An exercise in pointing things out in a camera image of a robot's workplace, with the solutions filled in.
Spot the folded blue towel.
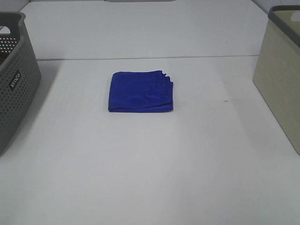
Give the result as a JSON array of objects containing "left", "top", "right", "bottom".
[{"left": 108, "top": 70, "right": 173, "bottom": 113}]

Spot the beige plastic basket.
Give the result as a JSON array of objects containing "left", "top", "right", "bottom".
[{"left": 253, "top": 5, "right": 300, "bottom": 153}]

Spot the grey perforated plastic basket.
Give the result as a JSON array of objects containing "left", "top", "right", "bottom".
[{"left": 0, "top": 12, "right": 41, "bottom": 153}]

